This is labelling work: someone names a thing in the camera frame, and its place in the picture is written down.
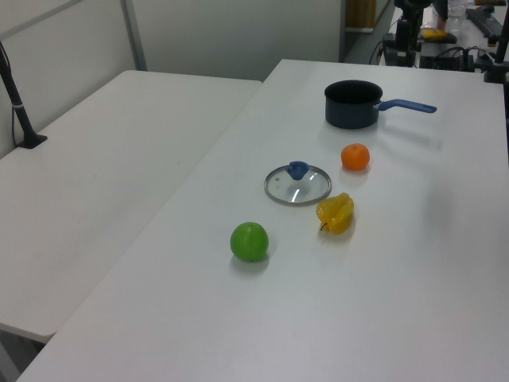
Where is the glass lid blue knob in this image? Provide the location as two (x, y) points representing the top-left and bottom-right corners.
(263, 160), (332, 209)

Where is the orange mandarin fruit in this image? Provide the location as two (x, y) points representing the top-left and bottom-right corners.
(340, 142), (371, 172)

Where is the black keyboard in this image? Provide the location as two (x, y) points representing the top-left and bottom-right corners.
(464, 6), (508, 39)

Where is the brown wooden panel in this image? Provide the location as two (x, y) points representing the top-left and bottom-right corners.
(344, 0), (377, 31)

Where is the black stand with clamp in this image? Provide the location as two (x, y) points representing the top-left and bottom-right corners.
(483, 33), (509, 84)

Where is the white side table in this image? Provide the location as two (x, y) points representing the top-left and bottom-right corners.
(0, 70), (263, 344)

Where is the clear plastic bottle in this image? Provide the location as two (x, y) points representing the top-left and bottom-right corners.
(447, 0), (466, 35)

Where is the green apple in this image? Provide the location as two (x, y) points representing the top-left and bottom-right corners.
(229, 221), (270, 263)

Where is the yellow starfruit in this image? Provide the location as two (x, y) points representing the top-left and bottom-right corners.
(316, 192), (355, 235)

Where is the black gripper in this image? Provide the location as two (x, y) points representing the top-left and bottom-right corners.
(393, 0), (431, 53)

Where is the dark blue saucepan blue handle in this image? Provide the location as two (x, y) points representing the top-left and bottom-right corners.
(324, 80), (438, 130)

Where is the black camera pole with base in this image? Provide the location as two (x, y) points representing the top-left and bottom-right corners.
(0, 39), (49, 150)

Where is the black electronics box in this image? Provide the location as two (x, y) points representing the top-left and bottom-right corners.
(419, 39), (478, 72)

